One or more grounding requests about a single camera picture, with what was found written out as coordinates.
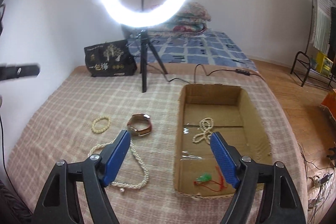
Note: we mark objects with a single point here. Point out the blue patterned bed sheet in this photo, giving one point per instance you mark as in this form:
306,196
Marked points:
211,47

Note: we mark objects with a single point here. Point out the pink plaid blanket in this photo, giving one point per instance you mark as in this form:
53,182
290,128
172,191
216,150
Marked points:
85,111

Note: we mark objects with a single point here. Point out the black clothes rack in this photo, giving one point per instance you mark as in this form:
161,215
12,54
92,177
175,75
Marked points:
301,68

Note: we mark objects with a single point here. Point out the brown leather wristwatch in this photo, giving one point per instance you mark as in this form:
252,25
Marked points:
139,125

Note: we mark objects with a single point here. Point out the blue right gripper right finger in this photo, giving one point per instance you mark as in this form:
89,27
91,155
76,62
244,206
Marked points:
280,201

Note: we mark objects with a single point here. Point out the yellow green box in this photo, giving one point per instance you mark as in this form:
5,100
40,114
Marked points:
324,64

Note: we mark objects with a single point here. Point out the dark hanging clothes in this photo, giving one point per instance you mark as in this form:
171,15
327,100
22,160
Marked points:
331,52

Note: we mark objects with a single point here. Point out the black snack bag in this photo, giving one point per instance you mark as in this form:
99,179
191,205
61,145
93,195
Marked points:
110,59

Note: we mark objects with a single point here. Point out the white power strip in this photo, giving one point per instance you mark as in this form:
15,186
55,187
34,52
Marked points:
319,181

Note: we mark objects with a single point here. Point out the folded floral quilt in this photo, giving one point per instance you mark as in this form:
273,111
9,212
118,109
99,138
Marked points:
190,20

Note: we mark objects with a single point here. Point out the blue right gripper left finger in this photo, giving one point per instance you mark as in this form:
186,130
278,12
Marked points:
59,202

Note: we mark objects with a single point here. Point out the small potted plant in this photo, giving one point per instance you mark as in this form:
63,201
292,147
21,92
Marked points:
313,63

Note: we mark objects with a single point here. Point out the striped hanging towel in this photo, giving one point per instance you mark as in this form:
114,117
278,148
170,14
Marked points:
321,25

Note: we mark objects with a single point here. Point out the orange cloth covered table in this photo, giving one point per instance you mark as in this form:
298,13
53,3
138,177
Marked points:
329,103

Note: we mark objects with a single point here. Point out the black tripod stand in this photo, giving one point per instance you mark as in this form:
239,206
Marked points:
145,45

